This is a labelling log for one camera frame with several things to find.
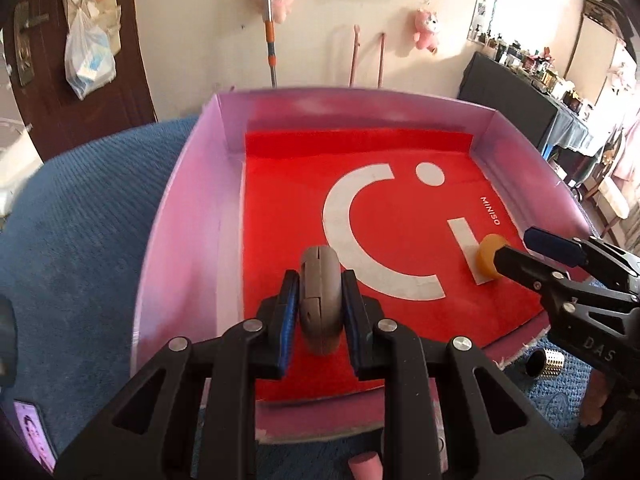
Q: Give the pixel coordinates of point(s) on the pink cardboard box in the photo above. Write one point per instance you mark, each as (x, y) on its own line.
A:
(210, 210)

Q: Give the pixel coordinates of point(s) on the red sheet with white print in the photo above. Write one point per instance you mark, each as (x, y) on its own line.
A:
(280, 210)

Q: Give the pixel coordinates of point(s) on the wooden framed panel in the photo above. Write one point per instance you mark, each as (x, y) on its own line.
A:
(597, 50)

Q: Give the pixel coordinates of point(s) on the orange round block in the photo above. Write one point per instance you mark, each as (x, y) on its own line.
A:
(486, 257)

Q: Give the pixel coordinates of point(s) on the phone with pink screen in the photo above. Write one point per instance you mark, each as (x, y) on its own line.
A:
(32, 430)

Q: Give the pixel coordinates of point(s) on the row of cosmetic bottles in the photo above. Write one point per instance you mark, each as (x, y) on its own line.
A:
(530, 65)

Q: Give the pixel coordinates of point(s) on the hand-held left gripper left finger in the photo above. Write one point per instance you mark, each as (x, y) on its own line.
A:
(289, 335)

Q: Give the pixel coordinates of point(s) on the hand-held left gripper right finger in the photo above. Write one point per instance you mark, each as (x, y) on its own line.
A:
(351, 332)

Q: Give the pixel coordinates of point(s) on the white plastic bag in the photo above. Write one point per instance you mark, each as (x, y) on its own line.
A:
(87, 60)

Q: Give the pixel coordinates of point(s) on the dark brown door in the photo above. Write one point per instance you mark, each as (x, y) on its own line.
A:
(130, 70)

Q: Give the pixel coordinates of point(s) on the person's right hand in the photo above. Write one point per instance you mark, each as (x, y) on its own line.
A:
(594, 400)

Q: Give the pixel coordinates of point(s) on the wall mirror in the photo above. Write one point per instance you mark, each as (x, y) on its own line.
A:
(492, 10)

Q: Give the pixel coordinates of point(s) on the black cabinet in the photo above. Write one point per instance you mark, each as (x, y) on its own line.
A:
(505, 100)

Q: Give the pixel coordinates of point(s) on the pale cylinder stick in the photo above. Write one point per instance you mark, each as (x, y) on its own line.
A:
(366, 466)

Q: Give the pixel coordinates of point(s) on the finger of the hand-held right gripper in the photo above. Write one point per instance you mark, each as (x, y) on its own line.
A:
(555, 247)
(525, 265)

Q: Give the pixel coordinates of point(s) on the grey oval stone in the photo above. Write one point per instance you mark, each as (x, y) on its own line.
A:
(322, 300)

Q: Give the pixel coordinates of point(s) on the mop pole with orange band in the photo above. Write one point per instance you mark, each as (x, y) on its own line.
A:
(270, 35)

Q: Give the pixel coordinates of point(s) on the blue knitted blanket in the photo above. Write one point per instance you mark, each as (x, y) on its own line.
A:
(75, 260)

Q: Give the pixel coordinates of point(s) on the hanging clear pocket organizer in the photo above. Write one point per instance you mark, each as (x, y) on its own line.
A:
(107, 15)

